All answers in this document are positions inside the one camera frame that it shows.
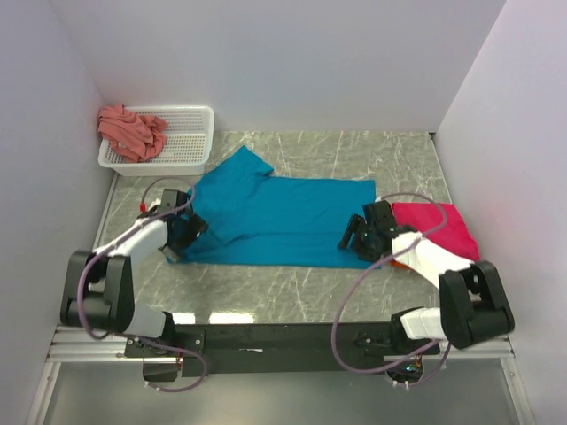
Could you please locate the pink folded t shirt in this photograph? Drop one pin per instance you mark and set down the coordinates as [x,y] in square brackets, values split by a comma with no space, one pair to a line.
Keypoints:
[455,236]

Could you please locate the white plastic basket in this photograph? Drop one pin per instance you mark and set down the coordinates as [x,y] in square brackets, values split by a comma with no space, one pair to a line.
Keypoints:
[189,142]

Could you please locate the blue t shirt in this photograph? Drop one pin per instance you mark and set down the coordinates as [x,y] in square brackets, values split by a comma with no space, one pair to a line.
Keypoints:
[256,218]

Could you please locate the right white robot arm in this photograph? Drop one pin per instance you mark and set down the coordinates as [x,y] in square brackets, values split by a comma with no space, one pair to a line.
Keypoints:
[473,305]

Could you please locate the salmon crumpled t shirt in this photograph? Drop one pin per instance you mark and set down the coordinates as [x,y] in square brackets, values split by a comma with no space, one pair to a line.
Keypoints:
[136,137]

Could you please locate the orange folded t shirt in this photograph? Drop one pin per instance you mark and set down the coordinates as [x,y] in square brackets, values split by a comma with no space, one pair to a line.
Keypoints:
[399,265]

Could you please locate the black base beam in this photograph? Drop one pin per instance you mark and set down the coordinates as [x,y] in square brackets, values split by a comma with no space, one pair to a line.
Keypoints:
[300,347]

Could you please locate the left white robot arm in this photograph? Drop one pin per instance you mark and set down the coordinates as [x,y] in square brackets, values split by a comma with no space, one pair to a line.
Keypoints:
[99,288]

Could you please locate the aluminium rail frame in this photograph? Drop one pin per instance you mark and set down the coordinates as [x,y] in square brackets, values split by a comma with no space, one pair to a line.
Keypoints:
[71,345]

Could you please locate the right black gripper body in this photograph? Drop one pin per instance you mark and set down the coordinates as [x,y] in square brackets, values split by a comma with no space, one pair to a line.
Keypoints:
[364,245]

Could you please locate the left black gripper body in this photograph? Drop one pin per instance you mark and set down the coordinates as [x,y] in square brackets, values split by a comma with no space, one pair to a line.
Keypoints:
[190,231]

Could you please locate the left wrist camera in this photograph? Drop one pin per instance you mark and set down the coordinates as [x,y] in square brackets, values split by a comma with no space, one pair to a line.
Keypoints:
[150,206]

